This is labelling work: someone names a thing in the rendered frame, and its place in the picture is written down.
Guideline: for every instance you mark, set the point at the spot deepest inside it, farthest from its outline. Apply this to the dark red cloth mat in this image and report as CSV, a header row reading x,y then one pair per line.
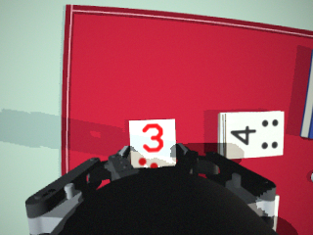
x,y
126,69

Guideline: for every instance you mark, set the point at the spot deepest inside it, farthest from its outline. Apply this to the dark red fabric mat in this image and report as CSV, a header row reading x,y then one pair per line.
x,y
144,14

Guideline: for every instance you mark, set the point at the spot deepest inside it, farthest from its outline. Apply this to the white playing card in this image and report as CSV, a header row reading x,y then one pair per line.
x,y
152,142
252,135

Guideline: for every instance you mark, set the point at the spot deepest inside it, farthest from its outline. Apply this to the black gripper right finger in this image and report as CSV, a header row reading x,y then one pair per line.
x,y
257,191

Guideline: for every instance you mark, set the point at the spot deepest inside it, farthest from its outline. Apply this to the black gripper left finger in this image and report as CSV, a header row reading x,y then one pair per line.
x,y
48,206

